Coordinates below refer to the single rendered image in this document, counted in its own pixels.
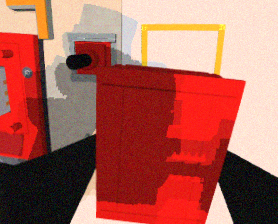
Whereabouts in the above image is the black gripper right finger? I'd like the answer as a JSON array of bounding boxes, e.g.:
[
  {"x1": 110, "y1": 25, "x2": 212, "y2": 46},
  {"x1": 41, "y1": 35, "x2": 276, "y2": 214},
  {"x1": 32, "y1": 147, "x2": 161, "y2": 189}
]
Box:
[{"x1": 218, "y1": 150, "x2": 278, "y2": 224}]

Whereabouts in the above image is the yellow rectangular outline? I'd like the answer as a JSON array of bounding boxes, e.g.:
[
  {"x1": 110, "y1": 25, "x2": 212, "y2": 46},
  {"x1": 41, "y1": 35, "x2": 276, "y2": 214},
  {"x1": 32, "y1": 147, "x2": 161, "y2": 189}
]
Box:
[{"x1": 142, "y1": 24, "x2": 226, "y2": 75}]

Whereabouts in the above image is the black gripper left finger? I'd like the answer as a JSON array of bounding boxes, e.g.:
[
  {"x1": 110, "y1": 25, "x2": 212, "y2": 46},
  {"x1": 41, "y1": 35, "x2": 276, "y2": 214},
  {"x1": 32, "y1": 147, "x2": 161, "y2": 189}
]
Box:
[{"x1": 0, "y1": 134, "x2": 96, "y2": 224}]

